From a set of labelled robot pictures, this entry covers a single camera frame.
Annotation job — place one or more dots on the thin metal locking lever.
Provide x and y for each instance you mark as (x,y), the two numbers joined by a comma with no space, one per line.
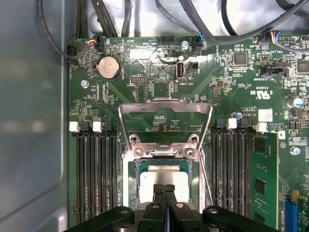
(207,178)

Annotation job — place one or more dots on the green RAM stick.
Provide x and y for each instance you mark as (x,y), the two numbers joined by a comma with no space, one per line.
(265,169)

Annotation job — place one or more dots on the white sticker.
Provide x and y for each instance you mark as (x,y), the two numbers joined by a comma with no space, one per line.
(265,115)

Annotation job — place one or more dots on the blue expansion slot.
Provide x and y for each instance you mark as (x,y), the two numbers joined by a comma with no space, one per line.
(290,217)

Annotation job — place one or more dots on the silver coin battery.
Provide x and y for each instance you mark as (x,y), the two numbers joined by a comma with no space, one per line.
(108,67)

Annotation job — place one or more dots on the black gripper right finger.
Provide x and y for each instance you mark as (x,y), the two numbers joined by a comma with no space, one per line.
(181,217)

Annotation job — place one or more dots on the open PC case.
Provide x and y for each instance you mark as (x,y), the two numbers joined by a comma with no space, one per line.
(31,96)

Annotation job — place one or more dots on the square black chip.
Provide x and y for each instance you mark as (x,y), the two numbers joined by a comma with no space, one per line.
(240,58)

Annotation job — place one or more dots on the green motherboard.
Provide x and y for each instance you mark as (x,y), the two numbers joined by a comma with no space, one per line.
(193,79)

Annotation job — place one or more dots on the CPU socket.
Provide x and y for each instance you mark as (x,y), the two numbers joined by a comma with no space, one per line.
(196,178)

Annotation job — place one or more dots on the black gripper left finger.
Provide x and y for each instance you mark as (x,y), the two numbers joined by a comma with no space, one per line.
(149,217)

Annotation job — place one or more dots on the silver green CPU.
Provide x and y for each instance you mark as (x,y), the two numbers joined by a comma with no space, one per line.
(147,186)

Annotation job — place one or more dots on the internal USB port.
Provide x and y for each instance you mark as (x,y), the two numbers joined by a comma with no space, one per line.
(180,71)

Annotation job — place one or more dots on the metal socket cover frame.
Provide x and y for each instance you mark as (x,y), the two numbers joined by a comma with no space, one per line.
(140,107)

